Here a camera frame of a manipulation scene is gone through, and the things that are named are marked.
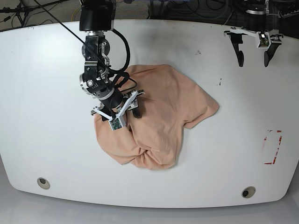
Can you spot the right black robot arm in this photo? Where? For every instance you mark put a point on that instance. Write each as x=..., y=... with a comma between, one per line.
x=113, y=88

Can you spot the black tripod stand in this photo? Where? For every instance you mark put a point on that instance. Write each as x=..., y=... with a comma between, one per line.
x=22, y=11

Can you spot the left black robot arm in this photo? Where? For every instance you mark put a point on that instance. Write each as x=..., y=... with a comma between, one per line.
x=255, y=12

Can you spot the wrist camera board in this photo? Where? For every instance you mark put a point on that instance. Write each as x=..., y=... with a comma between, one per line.
x=116, y=123
x=264, y=41

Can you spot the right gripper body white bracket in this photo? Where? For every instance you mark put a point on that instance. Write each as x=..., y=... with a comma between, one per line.
x=129, y=98

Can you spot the left table grommet hole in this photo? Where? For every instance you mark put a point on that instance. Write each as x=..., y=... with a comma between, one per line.
x=43, y=183

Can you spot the table grommet hole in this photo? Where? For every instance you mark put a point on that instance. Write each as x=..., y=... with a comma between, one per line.
x=43, y=183
x=248, y=192

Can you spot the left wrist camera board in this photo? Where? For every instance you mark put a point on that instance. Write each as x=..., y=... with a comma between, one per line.
x=264, y=41

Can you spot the red tape rectangle marking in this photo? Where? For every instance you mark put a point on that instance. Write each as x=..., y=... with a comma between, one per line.
x=271, y=145

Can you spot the peach T-shirt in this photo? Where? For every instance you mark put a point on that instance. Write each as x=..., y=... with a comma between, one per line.
x=171, y=103

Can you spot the right table grommet hole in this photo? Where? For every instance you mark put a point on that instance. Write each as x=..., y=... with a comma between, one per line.
x=248, y=192

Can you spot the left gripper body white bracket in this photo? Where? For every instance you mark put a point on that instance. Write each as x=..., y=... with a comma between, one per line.
x=273, y=35

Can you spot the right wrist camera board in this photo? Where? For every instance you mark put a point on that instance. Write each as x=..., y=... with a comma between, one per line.
x=116, y=123

